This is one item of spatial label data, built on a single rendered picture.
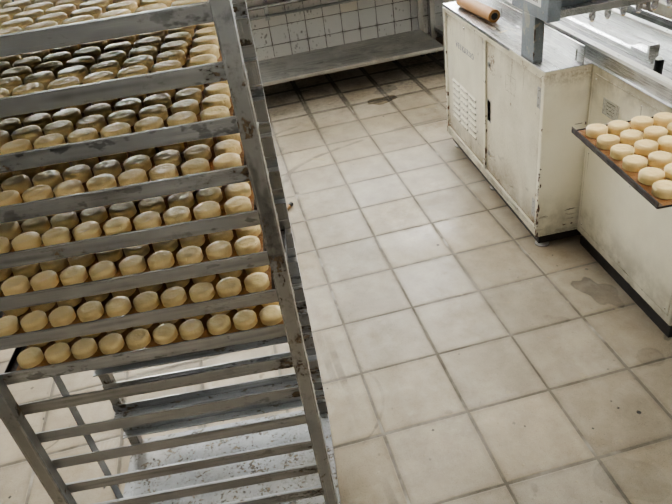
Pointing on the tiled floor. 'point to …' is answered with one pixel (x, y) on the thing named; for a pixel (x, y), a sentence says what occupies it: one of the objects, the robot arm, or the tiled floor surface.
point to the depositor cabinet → (521, 116)
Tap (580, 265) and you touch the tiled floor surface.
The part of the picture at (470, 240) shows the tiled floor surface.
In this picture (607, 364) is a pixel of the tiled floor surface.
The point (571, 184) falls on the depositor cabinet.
